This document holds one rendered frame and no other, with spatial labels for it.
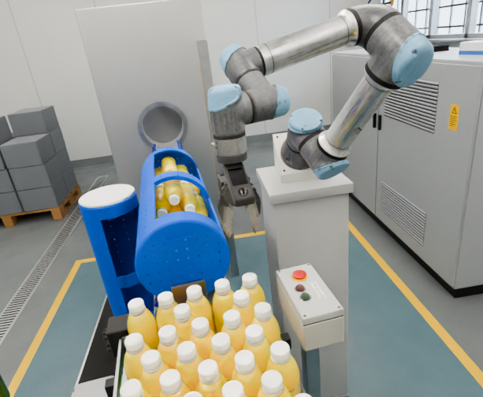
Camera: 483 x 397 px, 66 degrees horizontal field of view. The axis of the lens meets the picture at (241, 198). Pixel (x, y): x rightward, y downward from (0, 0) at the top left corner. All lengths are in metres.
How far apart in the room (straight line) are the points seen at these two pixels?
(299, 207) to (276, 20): 5.06
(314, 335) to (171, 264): 0.47
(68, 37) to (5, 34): 0.86
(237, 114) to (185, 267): 0.52
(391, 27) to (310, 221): 0.74
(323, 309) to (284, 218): 0.59
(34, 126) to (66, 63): 1.75
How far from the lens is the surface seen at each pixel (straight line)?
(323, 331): 0.93
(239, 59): 0.94
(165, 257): 1.12
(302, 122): 1.30
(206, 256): 1.13
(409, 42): 1.03
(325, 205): 1.45
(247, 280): 0.98
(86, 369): 2.35
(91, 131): 6.50
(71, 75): 6.43
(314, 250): 1.53
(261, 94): 0.86
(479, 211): 2.54
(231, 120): 0.81
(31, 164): 4.63
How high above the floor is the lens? 1.69
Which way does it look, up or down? 23 degrees down
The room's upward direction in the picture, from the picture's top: 7 degrees counter-clockwise
